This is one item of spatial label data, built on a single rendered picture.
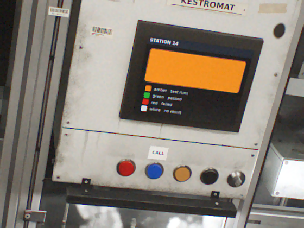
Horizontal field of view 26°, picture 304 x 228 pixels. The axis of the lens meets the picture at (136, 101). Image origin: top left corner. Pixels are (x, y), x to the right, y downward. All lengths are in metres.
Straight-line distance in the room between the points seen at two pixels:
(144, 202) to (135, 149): 0.11
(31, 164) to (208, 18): 0.46
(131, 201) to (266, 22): 0.45
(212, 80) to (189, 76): 0.05
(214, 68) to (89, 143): 0.29
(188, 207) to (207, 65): 0.30
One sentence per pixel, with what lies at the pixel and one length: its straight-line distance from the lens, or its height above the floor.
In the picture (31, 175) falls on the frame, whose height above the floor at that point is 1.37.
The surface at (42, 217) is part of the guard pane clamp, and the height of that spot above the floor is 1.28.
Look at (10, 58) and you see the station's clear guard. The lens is 1.28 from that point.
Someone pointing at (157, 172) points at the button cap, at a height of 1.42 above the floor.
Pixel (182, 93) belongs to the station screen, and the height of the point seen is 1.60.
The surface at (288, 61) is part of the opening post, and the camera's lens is 1.35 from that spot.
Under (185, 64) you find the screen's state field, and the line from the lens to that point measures 1.26.
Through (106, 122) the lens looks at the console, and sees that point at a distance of 1.30.
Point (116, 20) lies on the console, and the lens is 1.23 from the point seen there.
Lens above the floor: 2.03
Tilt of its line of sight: 21 degrees down
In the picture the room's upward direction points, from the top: 12 degrees clockwise
